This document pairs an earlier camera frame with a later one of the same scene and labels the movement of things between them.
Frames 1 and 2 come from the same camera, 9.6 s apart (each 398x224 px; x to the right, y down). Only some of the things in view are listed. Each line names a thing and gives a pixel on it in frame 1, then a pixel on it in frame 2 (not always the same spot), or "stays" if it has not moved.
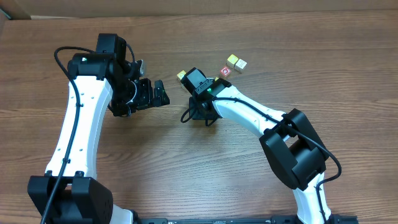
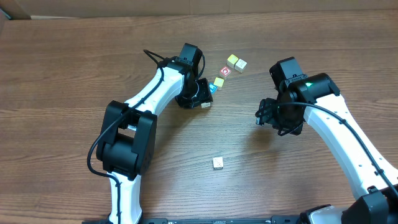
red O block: x=226 y=71 stays
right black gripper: x=199 y=112 to x=265 y=112
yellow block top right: x=232 y=60 stays
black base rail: x=273 y=219 stays
